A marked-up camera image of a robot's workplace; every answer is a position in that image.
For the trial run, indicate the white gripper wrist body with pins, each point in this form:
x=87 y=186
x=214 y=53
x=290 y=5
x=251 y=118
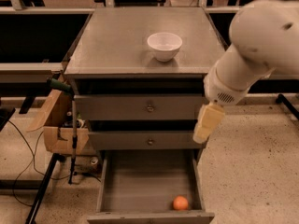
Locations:
x=220 y=90

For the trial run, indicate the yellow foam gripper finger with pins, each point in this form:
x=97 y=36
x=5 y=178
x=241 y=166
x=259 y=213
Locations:
x=209 y=117

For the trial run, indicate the grey top drawer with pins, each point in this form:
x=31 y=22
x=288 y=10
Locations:
x=139 y=107

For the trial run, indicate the grey drawer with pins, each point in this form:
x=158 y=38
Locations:
x=142 y=140
x=139 y=186
x=139 y=107

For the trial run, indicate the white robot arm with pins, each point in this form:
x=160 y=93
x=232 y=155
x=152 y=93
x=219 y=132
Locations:
x=264 y=38

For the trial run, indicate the grey metal drawer cabinet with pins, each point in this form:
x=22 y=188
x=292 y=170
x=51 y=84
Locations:
x=135 y=85

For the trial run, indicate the grey bottom drawer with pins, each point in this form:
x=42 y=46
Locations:
x=139 y=186

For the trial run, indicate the grey middle drawer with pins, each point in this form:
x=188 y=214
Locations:
x=142 y=140

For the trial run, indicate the white ceramic bowl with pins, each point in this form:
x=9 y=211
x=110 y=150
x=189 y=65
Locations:
x=164 y=46

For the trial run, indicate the orange ball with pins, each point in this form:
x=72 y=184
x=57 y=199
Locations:
x=180 y=203

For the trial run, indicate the black tripod leg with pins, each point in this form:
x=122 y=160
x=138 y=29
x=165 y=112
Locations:
x=31 y=218

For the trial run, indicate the green handled pole tool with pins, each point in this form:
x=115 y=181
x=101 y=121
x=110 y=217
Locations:
x=73 y=125

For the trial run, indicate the metal railing frame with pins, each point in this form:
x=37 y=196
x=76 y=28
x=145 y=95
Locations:
x=31 y=66

